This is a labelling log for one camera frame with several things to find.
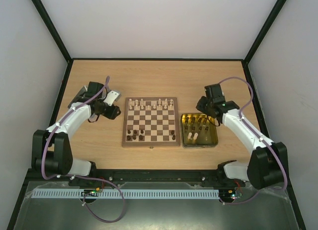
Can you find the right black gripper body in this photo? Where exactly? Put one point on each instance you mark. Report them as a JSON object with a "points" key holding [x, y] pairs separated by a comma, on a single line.
{"points": [[202, 105]]}

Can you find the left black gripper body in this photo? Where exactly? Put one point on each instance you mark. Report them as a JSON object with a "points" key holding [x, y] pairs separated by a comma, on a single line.
{"points": [[110, 114]]}

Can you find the gold tin with pieces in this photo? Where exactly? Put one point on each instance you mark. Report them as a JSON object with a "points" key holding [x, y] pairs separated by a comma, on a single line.
{"points": [[198, 131]]}

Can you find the wooden chess board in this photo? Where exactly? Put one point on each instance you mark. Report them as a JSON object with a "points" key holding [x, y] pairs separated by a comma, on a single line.
{"points": [[151, 122]]}

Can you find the silver tin lid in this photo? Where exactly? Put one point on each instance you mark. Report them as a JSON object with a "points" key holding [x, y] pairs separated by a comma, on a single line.
{"points": [[78, 96]]}

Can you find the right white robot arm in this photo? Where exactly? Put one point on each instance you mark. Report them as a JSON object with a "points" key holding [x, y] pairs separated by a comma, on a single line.
{"points": [[267, 164]]}

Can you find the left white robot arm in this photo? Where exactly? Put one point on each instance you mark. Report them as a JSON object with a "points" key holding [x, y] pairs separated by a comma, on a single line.
{"points": [[51, 149]]}

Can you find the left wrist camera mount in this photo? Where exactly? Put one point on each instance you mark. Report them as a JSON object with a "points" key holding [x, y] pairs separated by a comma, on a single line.
{"points": [[112, 97]]}

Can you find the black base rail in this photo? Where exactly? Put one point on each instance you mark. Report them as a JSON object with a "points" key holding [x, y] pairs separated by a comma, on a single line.
{"points": [[215, 178]]}

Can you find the white slotted cable duct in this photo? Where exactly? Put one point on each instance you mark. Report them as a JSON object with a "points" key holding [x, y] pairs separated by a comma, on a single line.
{"points": [[126, 193]]}

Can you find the black enclosure frame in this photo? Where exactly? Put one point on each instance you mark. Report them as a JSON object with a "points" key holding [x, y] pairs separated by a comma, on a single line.
{"points": [[259, 114]]}

